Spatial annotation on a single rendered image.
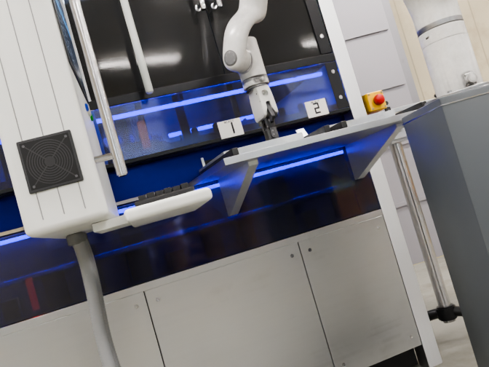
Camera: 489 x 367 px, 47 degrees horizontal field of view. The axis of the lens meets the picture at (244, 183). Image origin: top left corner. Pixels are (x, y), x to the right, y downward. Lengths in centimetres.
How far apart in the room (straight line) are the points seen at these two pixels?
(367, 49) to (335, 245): 274
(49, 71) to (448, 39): 97
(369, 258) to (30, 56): 133
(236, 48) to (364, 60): 288
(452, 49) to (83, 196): 97
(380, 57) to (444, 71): 304
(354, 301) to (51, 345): 101
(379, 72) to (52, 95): 350
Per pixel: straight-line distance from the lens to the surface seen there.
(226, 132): 192
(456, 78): 153
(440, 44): 155
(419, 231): 238
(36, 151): 128
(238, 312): 188
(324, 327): 200
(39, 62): 133
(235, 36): 171
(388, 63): 457
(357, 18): 461
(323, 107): 207
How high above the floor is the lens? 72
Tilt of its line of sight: 3 degrees up
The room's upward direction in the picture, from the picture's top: 16 degrees counter-clockwise
